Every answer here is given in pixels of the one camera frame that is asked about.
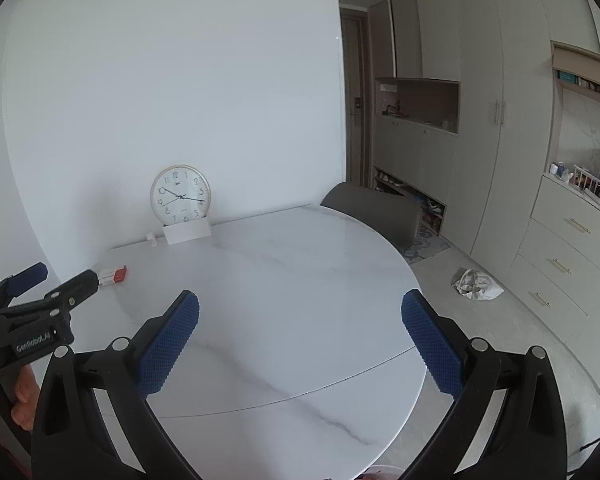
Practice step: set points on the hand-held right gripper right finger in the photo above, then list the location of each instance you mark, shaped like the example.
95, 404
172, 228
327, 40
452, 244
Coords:
432, 346

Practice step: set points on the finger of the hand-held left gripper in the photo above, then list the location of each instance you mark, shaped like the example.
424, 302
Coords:
80, 285
30, 274

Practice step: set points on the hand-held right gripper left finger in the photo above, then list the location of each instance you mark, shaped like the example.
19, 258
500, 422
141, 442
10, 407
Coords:
172, 341

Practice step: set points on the person's left hand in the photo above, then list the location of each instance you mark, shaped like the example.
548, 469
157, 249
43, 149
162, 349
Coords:
27, 395

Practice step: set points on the red and white box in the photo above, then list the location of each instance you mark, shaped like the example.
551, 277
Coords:
112, 276

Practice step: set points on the white plastic bag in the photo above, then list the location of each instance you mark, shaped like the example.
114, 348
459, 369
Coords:
475, 285

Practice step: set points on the patterned floor rug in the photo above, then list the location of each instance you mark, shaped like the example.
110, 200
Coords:
427, 249

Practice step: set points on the white card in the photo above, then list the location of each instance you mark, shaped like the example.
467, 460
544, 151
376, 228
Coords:
187, 232

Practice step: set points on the shoes in cabinet shelf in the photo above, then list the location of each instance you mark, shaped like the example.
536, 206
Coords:
430, 212

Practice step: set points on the grey chair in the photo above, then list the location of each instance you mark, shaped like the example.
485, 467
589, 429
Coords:
375, 210

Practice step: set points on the beige drawer cabinet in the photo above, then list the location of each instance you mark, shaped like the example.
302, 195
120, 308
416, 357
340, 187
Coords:
560, 260

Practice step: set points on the tall beige cabinet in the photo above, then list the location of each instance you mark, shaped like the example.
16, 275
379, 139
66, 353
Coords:
480, 160

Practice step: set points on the cups on counter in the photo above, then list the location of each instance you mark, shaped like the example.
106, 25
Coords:
560, 170

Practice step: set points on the countertop rack with jars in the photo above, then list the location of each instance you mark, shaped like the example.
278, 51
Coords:
587, 180

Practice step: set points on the grey entrance door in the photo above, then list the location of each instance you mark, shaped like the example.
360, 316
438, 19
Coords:
355, 60

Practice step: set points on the round white wall clock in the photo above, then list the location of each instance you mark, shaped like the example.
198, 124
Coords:
180, 194

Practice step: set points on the wall shelf with books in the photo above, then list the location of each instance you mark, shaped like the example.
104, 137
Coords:
587, 82

